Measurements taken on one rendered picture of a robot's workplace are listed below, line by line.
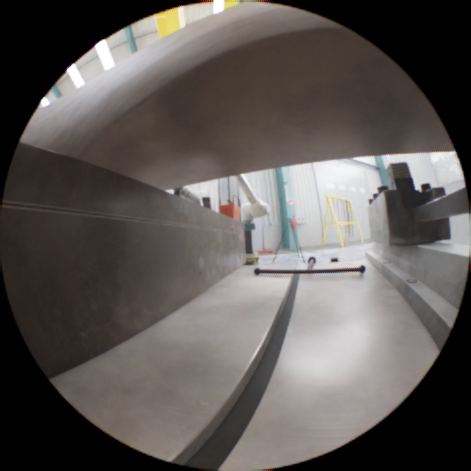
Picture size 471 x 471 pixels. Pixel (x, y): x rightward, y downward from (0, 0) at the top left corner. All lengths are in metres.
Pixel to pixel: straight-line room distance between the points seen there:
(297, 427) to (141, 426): 0.18
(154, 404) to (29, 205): 0.33
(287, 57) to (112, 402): 0.62
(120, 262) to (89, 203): 0.14
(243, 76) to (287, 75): 0.09
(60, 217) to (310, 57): 0.52
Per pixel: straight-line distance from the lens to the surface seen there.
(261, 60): 0.36
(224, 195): 2.25
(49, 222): 0.31
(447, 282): 0.47
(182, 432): 0.23
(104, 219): 0.35
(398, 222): 0.71
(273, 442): 0.22
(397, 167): 0.91
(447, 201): 0.54
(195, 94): 0.41
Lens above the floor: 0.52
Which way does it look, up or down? 2 degrees up
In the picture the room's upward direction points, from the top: 3 degrees counter-clockwise
